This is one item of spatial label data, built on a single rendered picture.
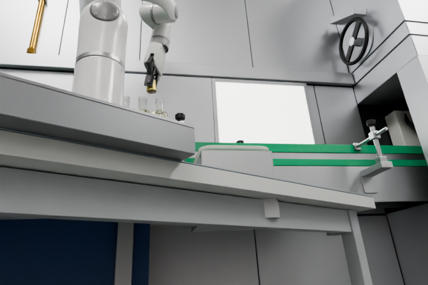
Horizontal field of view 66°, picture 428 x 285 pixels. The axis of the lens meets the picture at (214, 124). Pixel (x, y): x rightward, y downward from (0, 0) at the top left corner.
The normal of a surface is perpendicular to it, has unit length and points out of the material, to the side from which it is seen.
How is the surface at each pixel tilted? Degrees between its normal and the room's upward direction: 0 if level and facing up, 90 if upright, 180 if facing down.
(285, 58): 90
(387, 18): 90
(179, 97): 90
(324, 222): 90
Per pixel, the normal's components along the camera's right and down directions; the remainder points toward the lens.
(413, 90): -0.98, -0.03
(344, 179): 0.18, -0.41
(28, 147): 0.63, -0.35
